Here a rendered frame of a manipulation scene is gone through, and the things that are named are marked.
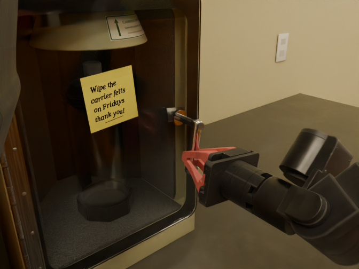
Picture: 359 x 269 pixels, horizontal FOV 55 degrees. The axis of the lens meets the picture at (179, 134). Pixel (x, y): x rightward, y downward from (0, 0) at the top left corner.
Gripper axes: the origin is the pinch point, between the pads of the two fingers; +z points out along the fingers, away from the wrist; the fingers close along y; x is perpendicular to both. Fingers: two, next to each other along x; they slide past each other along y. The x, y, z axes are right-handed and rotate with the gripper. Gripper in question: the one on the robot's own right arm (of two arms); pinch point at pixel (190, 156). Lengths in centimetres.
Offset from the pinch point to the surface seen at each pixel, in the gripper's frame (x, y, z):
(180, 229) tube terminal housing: 18.2, -5.2, 4.9
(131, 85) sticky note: -10.7, 9.6, 3.8
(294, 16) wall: -29, -99, 49
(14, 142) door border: -4.3, 25.1, 3.8
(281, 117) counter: 9, -78, 32
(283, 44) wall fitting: -17, -94, 48
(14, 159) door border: -2.2, 25.1, 3.8
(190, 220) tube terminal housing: 17.0, -7.7, 4.9
